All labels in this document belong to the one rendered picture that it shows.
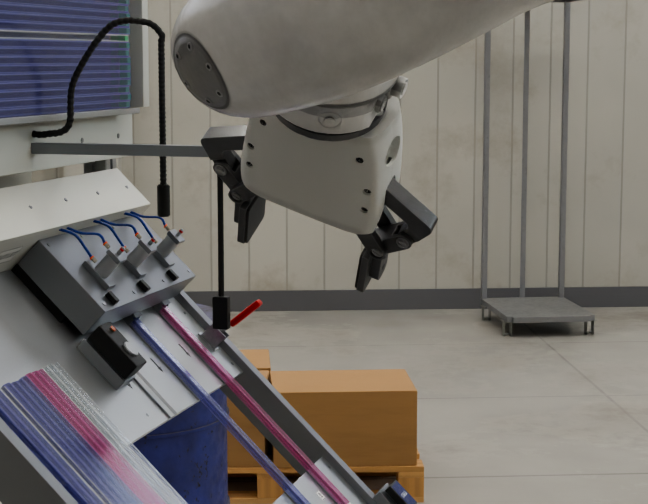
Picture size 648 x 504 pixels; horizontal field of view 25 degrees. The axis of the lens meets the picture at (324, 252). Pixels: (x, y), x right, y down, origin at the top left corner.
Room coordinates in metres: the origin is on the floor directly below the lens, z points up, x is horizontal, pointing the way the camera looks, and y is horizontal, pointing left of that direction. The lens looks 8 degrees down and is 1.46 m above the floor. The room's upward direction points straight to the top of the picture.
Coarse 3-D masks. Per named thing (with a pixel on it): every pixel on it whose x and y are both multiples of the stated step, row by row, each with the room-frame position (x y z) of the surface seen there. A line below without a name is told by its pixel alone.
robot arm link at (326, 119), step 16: (400, 80) 0.89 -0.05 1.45; (384, 96) 0.89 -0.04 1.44; (400, 96) 0.90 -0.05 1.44; (304, 112) 0.87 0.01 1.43; (320, 112) 0.87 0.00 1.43; (336, 112) 0.87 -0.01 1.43; (352, 112) 0.87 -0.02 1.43; (368, 112) 0.88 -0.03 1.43; (304, 128) 0.88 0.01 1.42; (320, 128) 0.88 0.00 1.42; (336, 128) 0.88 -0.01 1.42; (352, 128) 0.88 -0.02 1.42
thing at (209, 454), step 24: (192, 408) 3.65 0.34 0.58; (168, 432) 3.60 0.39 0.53; (192, 432) 3.64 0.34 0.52; (216, 432) 3.73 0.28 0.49; (144, 456) 3.58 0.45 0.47; (168, 456) 3.60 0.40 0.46; (192, 456) 3.64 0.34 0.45; (216, 456) 3.73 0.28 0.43; (168, 480) 3.60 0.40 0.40; (192, 480) 3.64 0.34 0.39; (216, 480) 3.72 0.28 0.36
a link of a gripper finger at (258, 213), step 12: (216, 168) 1.00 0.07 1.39; (228, 168) 1.00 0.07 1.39; (240, 168) 1.00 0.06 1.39; (228, 180) 1.00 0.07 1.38; (240, 180) 1.00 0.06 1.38; (240, 204) 1.01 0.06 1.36; (252, 204) 1.01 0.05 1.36; (264, 204) 1.04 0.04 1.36; (240, 216) 1.01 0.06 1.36; (252, 216) 1.02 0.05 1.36; (240, 228) 1.02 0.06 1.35; (252, 228) 1.03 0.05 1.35; (240, 240) 1.03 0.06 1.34
